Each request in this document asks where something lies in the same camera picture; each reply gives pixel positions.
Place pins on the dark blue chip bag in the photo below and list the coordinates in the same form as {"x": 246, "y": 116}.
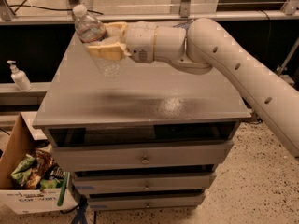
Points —
{"x": 185, "y": 25}

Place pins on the white pump dispenser bottle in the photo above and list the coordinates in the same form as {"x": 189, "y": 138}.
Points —
{"x": 19, "y": 77}

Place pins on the clear plastic water bottle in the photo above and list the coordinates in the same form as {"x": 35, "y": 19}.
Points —
{"x": 92, "y": 32}

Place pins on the green marker pen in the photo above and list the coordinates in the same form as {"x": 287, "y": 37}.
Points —
{"x": 63, "y": 188}

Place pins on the top grey drawer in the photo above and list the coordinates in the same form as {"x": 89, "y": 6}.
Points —
{"x": 150, "y": 155}

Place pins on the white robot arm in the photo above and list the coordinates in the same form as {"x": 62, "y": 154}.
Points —
{"x": 198, "y": 49}

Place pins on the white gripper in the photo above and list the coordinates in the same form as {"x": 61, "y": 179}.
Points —
{"x": 140, "y": 41}

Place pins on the middle grey drawer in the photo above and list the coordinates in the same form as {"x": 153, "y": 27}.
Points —
{"x": 142, "y": 183}

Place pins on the cardboard box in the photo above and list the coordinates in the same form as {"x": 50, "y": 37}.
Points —
{"x": 45, "y": 197}

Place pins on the grey drawer cabinet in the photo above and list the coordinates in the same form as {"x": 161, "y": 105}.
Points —
{"x": 146, "y": 103}

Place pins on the bottom grey drawer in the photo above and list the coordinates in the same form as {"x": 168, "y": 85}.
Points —
{"x": 147, "y": 201}

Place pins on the grey drawer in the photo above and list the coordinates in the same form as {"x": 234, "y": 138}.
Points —
{"x": 150, "y": 155}
{"x": 142, "y": 183}
{"x": 147, "y": 201}

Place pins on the green snack bag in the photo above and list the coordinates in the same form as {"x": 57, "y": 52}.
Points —
{"x": 23, "y": 171}

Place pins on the brown snack bag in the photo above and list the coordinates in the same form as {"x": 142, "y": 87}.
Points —
{"x": 43, "y": 161}

